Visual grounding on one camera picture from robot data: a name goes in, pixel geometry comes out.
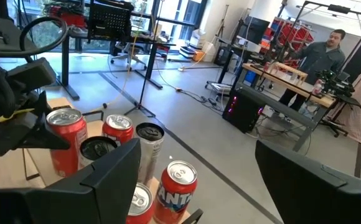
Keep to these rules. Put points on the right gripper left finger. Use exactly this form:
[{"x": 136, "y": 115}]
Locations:
[{"x": 59, "y": 205}]

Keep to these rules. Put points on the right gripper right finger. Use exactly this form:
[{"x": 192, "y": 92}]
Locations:
[{"x": 323, "y": 202}]

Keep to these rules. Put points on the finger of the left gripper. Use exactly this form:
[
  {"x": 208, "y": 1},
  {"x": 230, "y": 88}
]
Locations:
[{"x": 25, "y": 135}]

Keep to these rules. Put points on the red Fanta can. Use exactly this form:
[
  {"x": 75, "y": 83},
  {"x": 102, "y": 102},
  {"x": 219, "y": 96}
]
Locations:
[
  {"x": 118, "y": 130},
  {"x": 70, "y": 140},
  {"x": 174, "y": 196},
  {"x": 140, "y": 205}
]

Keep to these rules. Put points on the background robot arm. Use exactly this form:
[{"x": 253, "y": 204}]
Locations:
[{"x": 336, "y": 84}]

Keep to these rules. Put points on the small wooden shelf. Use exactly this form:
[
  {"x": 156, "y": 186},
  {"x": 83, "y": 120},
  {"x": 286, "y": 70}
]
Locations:
[{"x": 289, "y": 70}]

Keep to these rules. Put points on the black desk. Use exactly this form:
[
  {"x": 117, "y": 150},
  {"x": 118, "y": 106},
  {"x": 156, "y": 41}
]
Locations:
[{"x": 65, "y": 62}]

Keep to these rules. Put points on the grey office chair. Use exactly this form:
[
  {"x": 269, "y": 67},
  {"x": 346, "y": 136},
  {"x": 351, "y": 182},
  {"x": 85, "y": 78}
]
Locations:
[{"x": 127, "y": 53}]

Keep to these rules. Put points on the black pegboard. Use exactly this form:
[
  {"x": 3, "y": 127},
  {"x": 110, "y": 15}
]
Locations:
[{"x": 110, "y": 21}]

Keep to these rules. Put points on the black tripod stand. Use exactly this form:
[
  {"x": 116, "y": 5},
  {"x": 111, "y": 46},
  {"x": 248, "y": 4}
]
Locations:
[{"x": 143, "y": 93}]

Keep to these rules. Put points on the wooden workstation table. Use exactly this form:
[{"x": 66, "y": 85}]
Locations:
[{"x": 292, "y": 85}]

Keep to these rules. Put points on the black computer tower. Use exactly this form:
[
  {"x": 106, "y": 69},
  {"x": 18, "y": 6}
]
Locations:
[{"x": 242, "y": 110}]

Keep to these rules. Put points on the person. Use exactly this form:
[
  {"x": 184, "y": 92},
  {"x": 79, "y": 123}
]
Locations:
[{"x": 320, "y": 57}]

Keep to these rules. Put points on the red bin rack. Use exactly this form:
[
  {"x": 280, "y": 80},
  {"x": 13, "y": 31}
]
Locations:
[{"x": 292, "y": 35}]

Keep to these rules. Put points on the black monitor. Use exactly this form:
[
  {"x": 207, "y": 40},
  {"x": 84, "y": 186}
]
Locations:
[{"x": 255, "y": 29}]

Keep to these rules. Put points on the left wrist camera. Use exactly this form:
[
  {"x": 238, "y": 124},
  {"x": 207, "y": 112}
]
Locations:
[{"x": 32, "y": 74}]

